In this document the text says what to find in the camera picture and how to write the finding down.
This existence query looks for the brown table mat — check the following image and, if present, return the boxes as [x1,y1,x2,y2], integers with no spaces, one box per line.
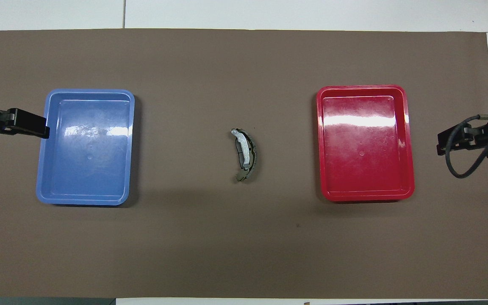
[0,29,488,299]

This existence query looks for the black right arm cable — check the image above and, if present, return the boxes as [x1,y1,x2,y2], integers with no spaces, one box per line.
[445,113,488,179]

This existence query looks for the blue plastic tray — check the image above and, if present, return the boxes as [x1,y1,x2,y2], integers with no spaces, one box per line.
[36,89,136,206]

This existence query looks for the red plastic tray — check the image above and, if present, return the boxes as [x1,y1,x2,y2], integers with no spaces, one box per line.
[316,85,415,202]

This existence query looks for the curved brake shoe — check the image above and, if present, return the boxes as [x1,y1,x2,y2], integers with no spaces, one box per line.
[230,128,258,183]

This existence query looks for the grey brake pad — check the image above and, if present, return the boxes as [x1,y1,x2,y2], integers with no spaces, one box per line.
[235,138,250,167]

